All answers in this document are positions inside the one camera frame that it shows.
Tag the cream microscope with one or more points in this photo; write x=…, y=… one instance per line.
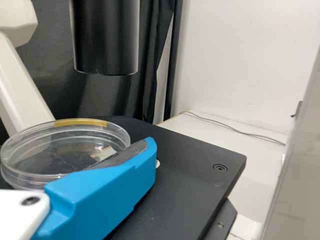
x=187, y=175

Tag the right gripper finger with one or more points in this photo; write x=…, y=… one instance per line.
x=95, y=200

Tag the petri dish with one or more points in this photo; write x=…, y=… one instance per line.
x=62, y=140

